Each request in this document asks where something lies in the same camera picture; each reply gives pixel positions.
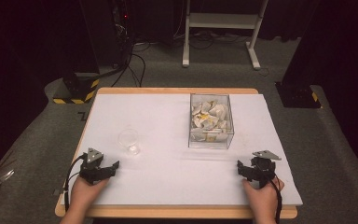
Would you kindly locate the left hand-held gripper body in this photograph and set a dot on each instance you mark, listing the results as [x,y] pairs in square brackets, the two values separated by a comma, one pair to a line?
[90,169]

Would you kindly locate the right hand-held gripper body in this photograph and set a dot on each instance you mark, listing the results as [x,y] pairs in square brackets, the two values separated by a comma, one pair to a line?
[262,169]

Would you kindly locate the clear plastic box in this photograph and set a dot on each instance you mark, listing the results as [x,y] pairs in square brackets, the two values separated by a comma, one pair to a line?
[211,144]

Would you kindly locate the person's left hand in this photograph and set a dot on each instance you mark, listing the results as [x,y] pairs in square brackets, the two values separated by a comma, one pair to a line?
[85,194]

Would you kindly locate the person's right hand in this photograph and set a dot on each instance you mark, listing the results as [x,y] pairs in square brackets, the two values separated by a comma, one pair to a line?
[262,199]

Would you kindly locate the clear glass cup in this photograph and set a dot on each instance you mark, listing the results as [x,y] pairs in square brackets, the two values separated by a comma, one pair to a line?
[129,141]

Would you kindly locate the white table mat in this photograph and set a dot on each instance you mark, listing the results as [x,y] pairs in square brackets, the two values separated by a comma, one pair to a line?
[164,174]

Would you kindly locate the wooden table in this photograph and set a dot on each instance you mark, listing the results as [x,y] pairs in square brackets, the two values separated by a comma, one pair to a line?
[174,212]

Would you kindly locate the black yellow striped stand base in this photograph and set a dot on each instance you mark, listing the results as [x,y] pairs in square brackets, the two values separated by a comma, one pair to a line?
[77,90]

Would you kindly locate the dark curtain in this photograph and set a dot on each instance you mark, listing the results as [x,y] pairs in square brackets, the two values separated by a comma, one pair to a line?
[338,56]
[21,62]

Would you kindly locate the dark computer tower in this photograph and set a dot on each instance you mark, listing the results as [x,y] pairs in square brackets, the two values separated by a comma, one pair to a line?
[122,31]

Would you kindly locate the white metal stand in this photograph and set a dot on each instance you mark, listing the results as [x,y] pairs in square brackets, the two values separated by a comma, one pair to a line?
[222,20]

